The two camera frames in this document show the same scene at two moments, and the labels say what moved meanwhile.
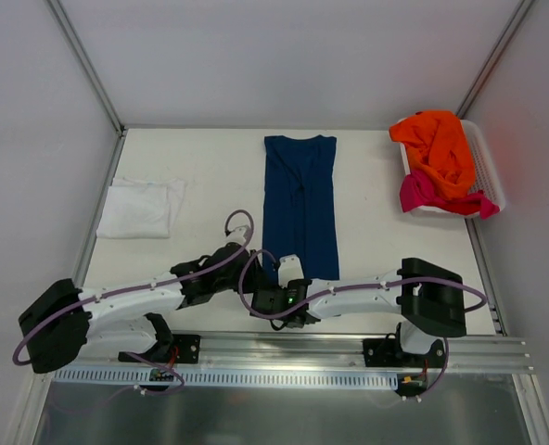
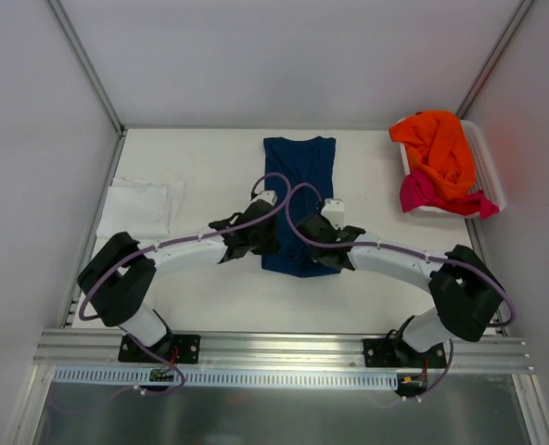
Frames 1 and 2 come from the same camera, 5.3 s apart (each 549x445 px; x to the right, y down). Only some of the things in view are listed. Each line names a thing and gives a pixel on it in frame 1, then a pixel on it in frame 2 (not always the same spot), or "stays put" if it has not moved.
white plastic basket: (486, 180) stays put
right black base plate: (389, 353) stays put
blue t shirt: (300, 215) stays put
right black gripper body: (262, 301) → (316, 233)
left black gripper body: (249, 270) → (265, 233)
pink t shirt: (417, 190) stays put
